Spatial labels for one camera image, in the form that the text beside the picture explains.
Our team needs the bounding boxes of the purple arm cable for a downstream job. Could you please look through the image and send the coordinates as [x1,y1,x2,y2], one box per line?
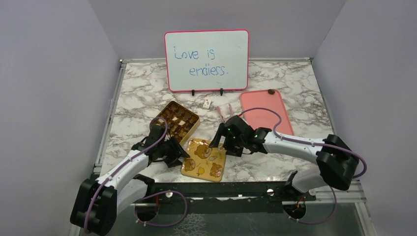
[238,107,368,179]
[83,117,169,234]

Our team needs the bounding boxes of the gold chocolate box tray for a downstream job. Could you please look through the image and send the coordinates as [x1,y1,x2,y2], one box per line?
[157,101,200,146]

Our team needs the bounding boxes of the silver tin lid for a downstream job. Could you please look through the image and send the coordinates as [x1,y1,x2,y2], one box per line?
[180,138,226,182]

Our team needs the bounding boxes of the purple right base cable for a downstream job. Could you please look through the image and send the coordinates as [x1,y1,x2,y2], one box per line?
[282,185,337,225]

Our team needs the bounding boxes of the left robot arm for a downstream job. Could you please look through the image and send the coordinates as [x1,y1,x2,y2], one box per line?
[70,122,186,236]

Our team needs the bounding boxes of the small white card box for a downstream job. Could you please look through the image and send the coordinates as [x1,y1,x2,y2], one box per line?
[203,99,211,109]

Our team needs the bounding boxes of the black table base rail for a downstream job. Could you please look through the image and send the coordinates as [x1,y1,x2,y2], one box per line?
[130,180,300,214]

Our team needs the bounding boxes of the pink silicone tongs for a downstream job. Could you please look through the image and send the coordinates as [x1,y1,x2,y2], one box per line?
[216,103,235,123]

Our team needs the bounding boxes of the pink plastic tray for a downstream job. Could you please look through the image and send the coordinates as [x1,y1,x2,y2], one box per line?
[240,89,294,135]

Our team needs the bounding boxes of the pink-framed whiteboard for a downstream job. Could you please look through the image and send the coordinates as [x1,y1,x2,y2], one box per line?
[164,29,250,92]

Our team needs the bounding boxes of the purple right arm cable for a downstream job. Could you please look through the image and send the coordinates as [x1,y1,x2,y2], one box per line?
[238,107,368,179]

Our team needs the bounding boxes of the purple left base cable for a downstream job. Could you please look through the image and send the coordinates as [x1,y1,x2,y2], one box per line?
[134,190,189,228]

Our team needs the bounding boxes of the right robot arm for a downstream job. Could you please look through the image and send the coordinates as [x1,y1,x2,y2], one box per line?
[209,116,361,200]

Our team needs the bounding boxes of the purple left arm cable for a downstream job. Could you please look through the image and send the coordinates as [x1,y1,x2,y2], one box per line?
[83,117,169,234]

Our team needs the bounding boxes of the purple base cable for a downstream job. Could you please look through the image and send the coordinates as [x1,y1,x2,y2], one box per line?
[282,185,337,225]
[134,190,189,228]

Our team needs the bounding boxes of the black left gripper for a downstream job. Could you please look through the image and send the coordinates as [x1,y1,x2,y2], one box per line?
[158,136,190,167]

